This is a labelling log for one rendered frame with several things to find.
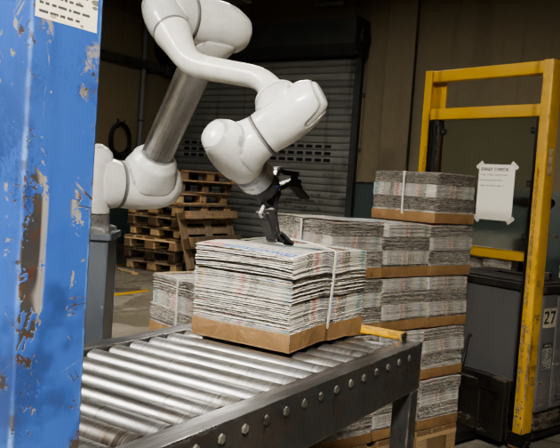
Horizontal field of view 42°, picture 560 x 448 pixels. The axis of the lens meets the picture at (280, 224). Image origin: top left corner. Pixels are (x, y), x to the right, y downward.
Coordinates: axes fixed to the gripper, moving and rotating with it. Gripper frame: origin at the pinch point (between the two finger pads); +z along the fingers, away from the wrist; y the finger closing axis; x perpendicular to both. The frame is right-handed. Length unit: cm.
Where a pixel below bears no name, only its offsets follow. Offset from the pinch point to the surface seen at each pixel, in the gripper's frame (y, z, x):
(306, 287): 20.8, -7.9, 14.3
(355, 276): 8.8, 13.4, 14.7
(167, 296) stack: 13, 49, -75
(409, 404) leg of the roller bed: 35, 31, 31
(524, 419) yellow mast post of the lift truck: -3, 208, 21
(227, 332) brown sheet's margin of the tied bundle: 35.0, -7.7, -2.9
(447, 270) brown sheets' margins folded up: -48, 145, -10
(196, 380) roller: 51, -32, 12
